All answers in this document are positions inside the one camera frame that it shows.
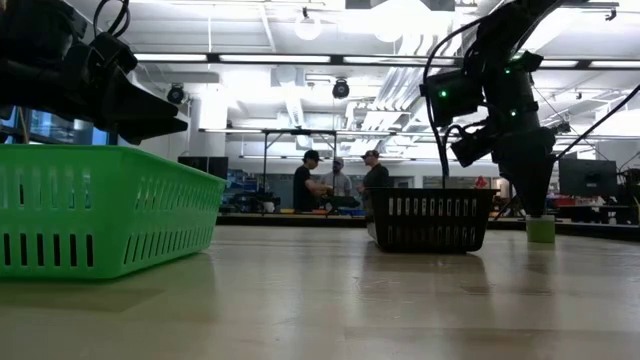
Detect black slotted plastic basket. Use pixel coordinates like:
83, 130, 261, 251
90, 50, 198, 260
366, 187, 500, 255

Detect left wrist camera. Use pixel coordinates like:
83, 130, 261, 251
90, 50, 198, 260
88, 32, 139, 76

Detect black computer monitor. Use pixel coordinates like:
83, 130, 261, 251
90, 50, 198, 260
558, 158, 620, 199

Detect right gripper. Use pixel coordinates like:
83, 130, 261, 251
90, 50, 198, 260
449, 69, 556, 219

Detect round white ceiling lamp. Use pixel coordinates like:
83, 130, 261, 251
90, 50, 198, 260
293, 10, 323, 42

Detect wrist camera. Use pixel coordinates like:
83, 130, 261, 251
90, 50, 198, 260
418, 67, 485, 127
88, 32, 139, 76

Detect black ceiling spotlight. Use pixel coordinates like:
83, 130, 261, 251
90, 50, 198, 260
165, 83, 188, 106
331, 78, 352, 101

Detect person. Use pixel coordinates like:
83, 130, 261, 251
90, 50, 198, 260
357, 148, 392, 194
322, 157, 354, 199
292, 148, 334, 213

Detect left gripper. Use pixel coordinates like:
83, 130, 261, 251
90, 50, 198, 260
0, 0, 189, 146

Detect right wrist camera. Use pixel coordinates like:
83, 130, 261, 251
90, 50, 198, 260
418, 67, 485, 127

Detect overhead LED light bar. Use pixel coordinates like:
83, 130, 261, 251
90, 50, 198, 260
133, 52, 640, 70

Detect green slotted plastic basket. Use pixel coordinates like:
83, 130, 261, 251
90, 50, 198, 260
0, 143, 227, 281

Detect small green cup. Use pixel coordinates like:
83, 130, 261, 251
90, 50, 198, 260
525, 214, 556, 245

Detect black background rig frame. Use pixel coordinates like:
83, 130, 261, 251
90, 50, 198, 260
259, 128, 451, 214

